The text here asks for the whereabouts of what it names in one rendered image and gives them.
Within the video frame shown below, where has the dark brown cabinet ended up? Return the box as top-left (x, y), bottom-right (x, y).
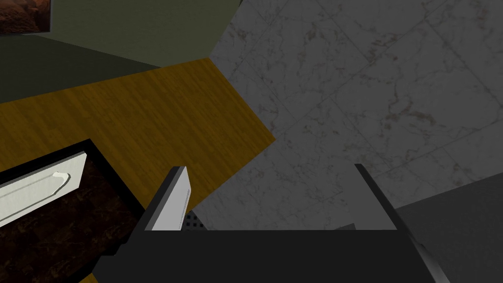
top-left (0, 138), bottom-right (147, 283)

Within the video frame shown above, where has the reddish brown wall picture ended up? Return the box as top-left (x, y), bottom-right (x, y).
top-left (0, 0), bottom-right (52, 35)

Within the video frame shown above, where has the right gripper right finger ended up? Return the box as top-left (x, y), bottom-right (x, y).
top-left (345, 163), bottom-right (398, 231)

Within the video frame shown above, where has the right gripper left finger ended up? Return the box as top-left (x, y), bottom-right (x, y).
top-left (144, 165), bottom-right (192, 231)

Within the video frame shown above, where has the white drawer front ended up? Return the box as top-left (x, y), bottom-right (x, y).
top-left (0, 151), bottom-right (88, 229)

